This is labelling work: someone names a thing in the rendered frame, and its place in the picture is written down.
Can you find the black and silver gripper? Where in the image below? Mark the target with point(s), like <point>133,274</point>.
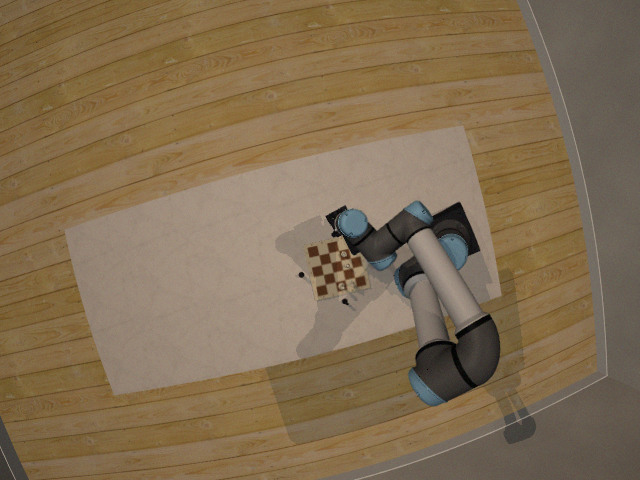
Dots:
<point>332,217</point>

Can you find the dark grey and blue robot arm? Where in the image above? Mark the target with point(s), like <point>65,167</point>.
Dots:
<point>441,373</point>

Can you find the brown and cream chessboard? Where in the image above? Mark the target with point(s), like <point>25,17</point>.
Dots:
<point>327,268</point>

